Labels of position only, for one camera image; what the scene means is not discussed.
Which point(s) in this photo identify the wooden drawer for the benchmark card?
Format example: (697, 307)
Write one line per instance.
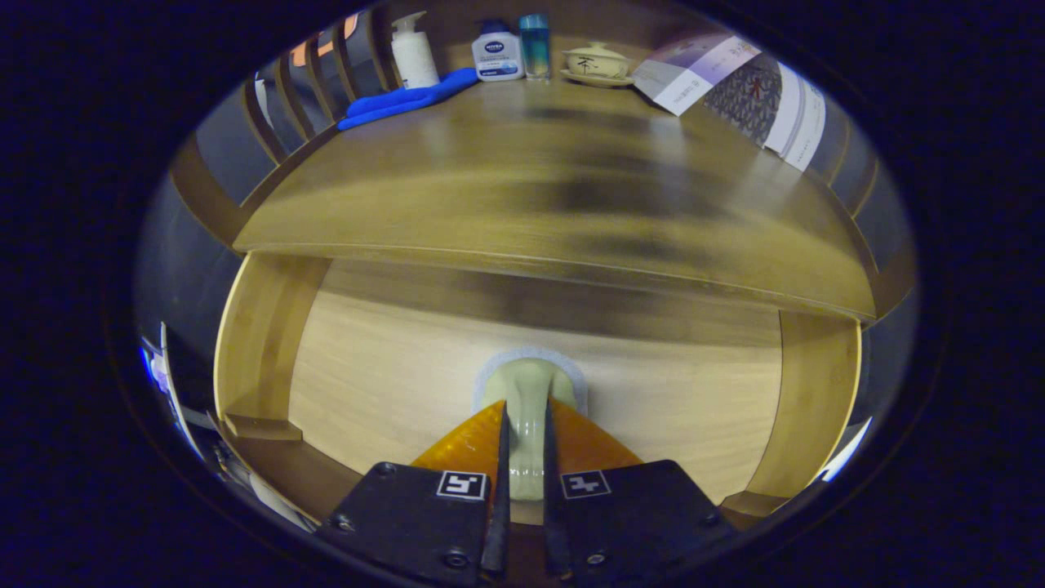
(392, 384)

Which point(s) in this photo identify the blue cloth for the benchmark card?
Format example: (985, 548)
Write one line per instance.
(392, 102)

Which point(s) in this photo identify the beige lidded teacup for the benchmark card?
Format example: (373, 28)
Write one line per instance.
(596, 64)

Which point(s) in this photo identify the white bottle blue cap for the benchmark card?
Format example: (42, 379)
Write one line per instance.
(498, 53)

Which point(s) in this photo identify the teal bottle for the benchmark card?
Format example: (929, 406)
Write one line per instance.
(535, 49)

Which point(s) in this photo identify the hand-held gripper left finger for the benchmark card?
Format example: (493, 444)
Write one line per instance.
(498, 523)

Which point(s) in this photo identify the purple and white book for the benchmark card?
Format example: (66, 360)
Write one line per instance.
(690, 69)

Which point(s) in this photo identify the dark patterned book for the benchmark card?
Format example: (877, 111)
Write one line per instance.
(744, 102)

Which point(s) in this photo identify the white pump bottle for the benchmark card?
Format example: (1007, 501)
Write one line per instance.
(415, 57)

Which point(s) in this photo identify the wooden countertop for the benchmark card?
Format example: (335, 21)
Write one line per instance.
(490, 180)

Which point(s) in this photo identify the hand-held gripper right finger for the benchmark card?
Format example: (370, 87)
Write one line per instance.
(553, 523)

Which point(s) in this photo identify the wooden cabinet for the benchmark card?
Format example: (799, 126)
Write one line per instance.
(208, 200)

